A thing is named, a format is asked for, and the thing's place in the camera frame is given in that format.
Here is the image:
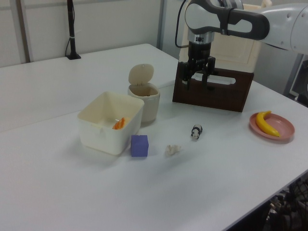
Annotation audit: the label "white square plastic bin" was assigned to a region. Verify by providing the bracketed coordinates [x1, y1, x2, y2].
[77, 91, 145, 156]

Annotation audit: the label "dark brown wooden box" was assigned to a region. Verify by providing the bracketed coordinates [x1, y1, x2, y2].
[172, 61, 255, 113]

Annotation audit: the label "yellow banana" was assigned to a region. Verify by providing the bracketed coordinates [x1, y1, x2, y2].
[255, 110, 281, 138]

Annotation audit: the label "purple cube block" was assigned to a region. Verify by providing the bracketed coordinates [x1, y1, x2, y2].
[130, 134, 150, 158]

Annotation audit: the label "pink plate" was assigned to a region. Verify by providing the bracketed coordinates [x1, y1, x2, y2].
[249, 112, 295, 141]

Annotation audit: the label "dark equipment under table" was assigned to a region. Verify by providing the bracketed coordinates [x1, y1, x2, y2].
[255, 173, 308, 231]

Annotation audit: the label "orange toy food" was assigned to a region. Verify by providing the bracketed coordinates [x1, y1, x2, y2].
[112, 117, 126, 130]

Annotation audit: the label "small panda toy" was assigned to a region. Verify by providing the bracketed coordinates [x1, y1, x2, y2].
[191, 124, 204, 141]

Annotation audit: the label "crumpled white paper ball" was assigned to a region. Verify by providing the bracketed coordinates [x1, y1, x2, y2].
[165, 144, 182, 156]

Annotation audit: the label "beige trash can with lid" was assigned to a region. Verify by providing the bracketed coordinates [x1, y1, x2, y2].
[127, 63, 161, 127]

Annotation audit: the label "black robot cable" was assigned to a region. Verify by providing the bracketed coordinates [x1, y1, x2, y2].
[174, 0, 189, 49]

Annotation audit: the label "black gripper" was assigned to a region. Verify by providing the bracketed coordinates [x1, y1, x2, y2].
[180, 40, 219, 92]

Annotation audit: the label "black camera stand pole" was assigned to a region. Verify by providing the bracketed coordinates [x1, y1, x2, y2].
[65, 0, 82, 60]

